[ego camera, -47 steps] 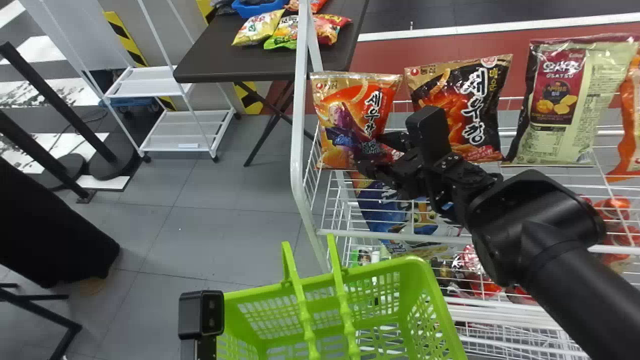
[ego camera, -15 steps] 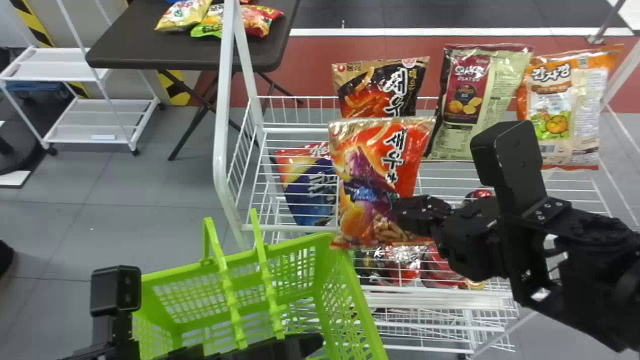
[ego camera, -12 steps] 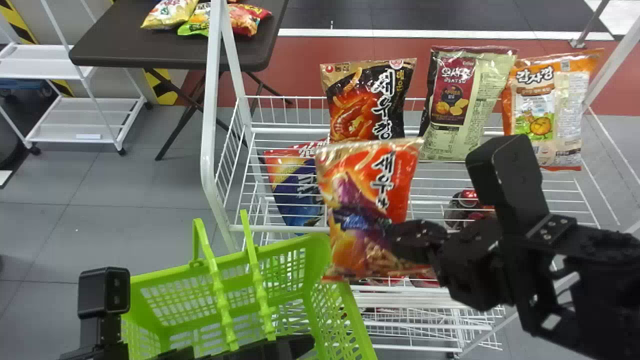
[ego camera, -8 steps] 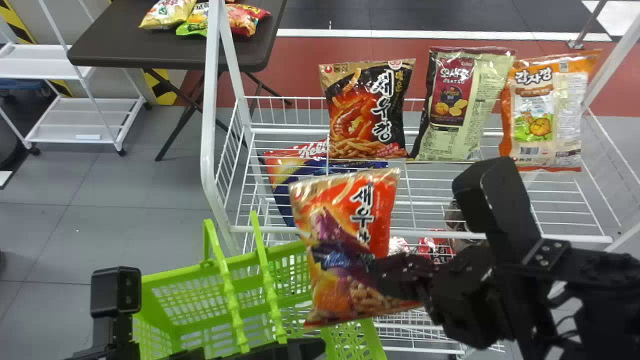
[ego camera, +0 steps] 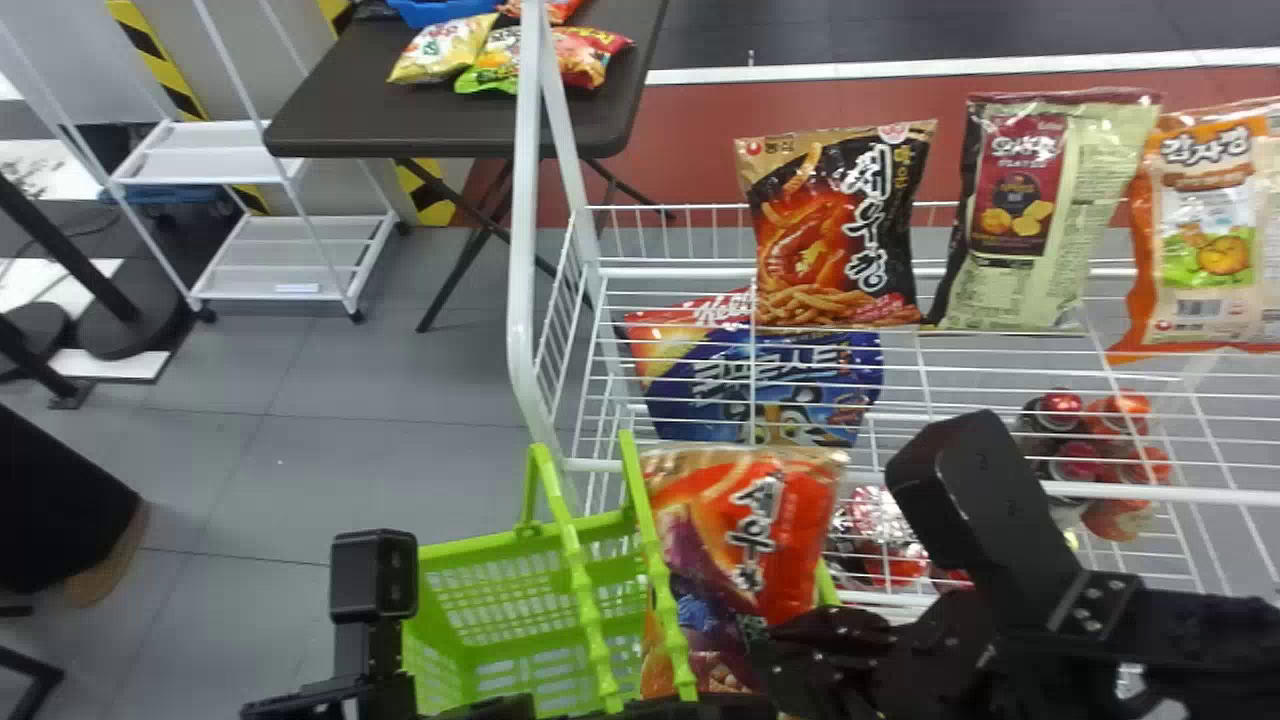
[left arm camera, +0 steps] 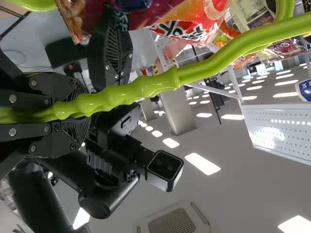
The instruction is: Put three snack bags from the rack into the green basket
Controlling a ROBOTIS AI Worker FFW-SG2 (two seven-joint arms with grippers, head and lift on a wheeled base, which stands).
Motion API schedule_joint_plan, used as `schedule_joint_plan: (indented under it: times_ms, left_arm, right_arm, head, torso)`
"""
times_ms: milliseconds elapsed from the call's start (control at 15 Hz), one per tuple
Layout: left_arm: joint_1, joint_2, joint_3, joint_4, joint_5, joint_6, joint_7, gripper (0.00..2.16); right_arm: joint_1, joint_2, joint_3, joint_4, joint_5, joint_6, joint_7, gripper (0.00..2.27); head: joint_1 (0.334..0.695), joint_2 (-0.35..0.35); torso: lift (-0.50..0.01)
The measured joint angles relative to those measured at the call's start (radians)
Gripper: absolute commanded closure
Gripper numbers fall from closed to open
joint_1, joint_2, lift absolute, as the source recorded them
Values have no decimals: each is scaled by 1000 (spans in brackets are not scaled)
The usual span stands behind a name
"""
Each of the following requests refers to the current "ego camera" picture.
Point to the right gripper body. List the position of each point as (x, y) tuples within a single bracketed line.
[(960, 650)]

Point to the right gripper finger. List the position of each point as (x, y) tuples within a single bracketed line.
[(815, 690), (830, 630)]

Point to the red snack packet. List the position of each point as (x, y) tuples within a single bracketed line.
[(740, 540), (590, 55)]

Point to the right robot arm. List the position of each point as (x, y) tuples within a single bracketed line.
[(1190, 640)]

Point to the red can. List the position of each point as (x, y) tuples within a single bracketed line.
[(1115, 520), (870, 515), (1055, 410), (1120, 413), (1142, 465), (1078, 462), (900, 565)]

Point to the blue cereal bag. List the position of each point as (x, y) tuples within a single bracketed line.
[(770, 385)]

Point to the green basket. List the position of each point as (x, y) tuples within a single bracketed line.
[(520, 600)]

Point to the black and orange snack packet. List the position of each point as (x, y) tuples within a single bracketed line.
[(835, 230)]

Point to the beige snack packet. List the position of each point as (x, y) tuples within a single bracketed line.
[(1040, 220)]

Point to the green snack packet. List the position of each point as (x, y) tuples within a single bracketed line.
[(490, 65)]

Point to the dark side table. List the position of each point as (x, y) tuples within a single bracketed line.
[(400, 115)]

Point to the white shelf trolley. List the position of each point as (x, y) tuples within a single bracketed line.
[(260, 255)]

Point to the yellow snack packet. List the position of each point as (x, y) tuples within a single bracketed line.
[(440, 50)]

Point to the blue basket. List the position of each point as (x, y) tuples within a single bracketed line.
[(430, 10)]

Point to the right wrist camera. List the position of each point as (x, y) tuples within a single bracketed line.
[(975, 500)]

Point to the yellow and black striped post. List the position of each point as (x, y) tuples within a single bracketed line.
[(425, 190), (165, 70)]

